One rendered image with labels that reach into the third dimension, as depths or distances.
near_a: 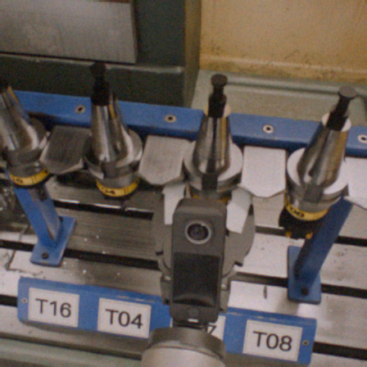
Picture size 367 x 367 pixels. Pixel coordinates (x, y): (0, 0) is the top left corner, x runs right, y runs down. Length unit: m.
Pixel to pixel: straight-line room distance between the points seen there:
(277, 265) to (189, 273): 0.40
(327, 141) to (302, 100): 1.16
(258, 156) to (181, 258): 0.16
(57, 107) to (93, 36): 0.62
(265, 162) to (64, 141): 0.23
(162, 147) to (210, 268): 0.17
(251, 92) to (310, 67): 0.22
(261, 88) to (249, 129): 1.09
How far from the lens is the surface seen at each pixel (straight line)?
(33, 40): 1.22
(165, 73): 1.17
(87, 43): 1.16
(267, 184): 0.45
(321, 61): 1.59
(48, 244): 0.78
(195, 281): 0.38
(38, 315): 0.72
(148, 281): 0.74
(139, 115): 0.51
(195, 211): 0.35
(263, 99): 1.55
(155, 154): 0.47
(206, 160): 0.43
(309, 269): 0.72
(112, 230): 0.80
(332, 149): 0.42
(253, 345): 0.68
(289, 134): 0.49
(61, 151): 0.50
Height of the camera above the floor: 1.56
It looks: 51 degrees down
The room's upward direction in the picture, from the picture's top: straight up
